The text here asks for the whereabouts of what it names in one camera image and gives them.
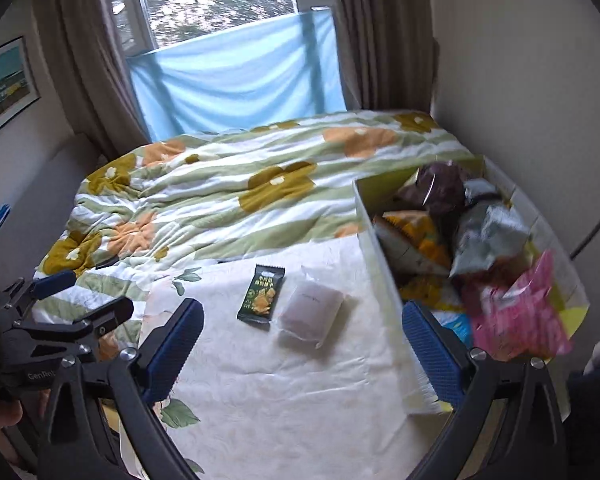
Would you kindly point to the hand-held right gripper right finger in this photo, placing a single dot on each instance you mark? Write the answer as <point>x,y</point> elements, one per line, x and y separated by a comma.
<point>432,355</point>

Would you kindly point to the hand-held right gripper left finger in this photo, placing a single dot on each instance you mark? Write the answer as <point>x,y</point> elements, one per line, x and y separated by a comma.
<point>177,345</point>

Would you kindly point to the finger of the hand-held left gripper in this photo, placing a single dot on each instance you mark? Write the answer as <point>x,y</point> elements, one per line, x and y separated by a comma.
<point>55,281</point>
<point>105,317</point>

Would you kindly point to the yellow and blue snack packet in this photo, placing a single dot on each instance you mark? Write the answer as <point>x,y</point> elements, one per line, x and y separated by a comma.
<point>425,290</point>

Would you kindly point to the green cardboard box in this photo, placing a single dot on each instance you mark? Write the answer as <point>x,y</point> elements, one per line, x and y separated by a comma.
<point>385,285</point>

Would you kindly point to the bright pink snack packet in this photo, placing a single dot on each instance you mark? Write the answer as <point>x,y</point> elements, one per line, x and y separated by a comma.
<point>515,320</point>

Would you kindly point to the orange cake snack packet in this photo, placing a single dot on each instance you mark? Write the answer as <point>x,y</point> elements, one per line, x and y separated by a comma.
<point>415,232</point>

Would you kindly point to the silver snack packet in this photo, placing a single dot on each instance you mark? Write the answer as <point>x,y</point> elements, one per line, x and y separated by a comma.
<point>490,240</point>

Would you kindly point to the purple snack packet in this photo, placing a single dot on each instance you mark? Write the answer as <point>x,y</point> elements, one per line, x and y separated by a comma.
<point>442,190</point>

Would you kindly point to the dark grey snack packet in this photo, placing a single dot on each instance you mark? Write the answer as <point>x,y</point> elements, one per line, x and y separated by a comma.
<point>480,190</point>

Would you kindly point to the person's left hand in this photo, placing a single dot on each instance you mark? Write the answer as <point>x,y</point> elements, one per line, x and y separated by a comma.
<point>0,417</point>

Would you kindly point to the small blue item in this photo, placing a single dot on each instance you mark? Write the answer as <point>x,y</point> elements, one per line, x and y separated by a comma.
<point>1,215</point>

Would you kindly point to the dark green snack packet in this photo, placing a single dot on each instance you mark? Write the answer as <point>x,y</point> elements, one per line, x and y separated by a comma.
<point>260,300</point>

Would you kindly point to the translucent white snack packet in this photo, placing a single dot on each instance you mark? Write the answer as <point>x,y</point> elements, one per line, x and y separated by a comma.
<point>310,310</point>

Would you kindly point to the floral blanket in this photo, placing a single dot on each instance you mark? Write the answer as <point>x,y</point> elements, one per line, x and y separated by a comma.
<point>205,200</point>

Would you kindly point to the brown curtain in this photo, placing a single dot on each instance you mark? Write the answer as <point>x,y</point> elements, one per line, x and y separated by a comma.
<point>380,35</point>
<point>85,60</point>

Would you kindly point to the light blue cloth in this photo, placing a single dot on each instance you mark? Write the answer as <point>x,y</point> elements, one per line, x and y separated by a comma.
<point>230,75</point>

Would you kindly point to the framed wall picture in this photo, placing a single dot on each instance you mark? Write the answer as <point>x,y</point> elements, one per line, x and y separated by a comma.
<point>5,90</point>

